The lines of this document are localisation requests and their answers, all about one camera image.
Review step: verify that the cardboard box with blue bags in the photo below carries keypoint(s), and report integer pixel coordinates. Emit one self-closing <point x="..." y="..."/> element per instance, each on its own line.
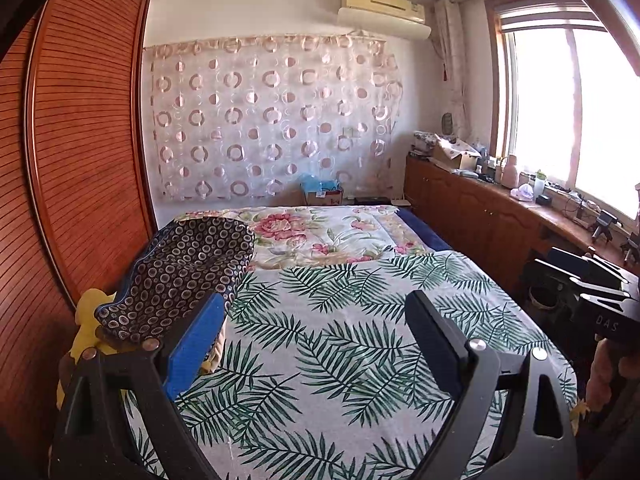
<point x="322" y="192"/>

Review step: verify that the wooden slatted wardrobe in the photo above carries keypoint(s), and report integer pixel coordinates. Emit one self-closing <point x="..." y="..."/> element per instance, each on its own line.
<point x="85" y="135"/>

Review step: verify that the small black box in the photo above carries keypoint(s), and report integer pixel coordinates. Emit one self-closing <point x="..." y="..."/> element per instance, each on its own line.
<point x="543" y="201"/>

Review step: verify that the person's right hand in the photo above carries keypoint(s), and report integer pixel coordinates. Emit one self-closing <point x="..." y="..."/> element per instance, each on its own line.
<point x="602" y="380"/>

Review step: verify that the tied window curtain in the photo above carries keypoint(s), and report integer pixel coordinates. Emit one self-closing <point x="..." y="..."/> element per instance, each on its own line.
<point x="452" y="60"/>

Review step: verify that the flat black box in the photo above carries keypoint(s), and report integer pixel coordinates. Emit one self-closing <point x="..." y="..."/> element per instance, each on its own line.
<point x="372" y="200"/>

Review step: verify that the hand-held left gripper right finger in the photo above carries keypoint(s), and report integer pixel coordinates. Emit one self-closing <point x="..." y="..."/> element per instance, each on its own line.
<point x="435" y="345"/>

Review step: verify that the yellow cloth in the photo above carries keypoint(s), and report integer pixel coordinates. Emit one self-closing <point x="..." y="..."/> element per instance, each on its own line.
<point x="87" y="310"/>

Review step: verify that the floral leaf-print blanket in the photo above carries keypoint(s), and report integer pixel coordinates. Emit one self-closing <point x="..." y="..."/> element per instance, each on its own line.
<point x="325" y="350"/>

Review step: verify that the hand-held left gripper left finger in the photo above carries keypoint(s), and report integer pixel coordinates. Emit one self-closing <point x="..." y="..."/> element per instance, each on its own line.
<point x="195" y="345"/>

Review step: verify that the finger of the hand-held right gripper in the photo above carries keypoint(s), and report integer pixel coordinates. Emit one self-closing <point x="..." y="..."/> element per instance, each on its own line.
<point x="557" y="275"/>
<point x="570" y="259"/>

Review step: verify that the wall air conditioner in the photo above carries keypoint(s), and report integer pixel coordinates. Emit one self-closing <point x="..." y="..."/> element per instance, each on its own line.
<point x="382" y="12"/>

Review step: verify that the sheer circle-patterned curtain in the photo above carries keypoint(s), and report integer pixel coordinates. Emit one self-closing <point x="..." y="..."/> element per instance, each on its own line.
<point x="270" y="120"/>

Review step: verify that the green-capped clear bottle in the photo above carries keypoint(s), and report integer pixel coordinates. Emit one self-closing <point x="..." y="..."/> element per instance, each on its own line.
<point x="539" y="186"/>

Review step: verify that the long wooden cabinet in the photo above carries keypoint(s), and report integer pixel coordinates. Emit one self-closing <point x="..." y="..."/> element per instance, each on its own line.
<point x="465" y="210"/>

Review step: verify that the navy bed sheet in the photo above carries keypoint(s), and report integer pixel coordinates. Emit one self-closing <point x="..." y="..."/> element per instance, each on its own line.
<point x="425" y="235"/>

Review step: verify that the pale pink cap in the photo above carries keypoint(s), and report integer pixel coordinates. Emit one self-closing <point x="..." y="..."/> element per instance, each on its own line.
<point x="521" y="194"/>

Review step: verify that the open cardboard box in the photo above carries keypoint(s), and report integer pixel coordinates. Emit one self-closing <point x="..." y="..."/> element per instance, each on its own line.
<point x="455" y="157"/>

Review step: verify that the wooden-framed window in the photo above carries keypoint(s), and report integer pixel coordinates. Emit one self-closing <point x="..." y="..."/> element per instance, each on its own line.
<point x="560" y="100"/>

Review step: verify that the black device on small stand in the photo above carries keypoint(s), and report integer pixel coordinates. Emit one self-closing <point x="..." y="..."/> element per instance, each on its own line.
<point x="631" y="247"/>
<point x="605" y="222"/>

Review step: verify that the navy circle-patterned shirt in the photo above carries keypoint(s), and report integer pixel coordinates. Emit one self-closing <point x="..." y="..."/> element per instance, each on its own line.
<point x="175" y="270"/>

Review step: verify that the dark oval ornament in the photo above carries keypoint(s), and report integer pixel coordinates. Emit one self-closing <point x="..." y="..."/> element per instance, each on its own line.
<point x="447" y="123"/>

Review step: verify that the white trash bin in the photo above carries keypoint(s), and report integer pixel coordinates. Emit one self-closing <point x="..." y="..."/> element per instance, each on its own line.
<point x="542" y="299"/>

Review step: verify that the floral storage box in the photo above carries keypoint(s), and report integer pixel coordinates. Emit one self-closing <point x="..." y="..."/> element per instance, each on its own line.
<point x="425" y="144"/>

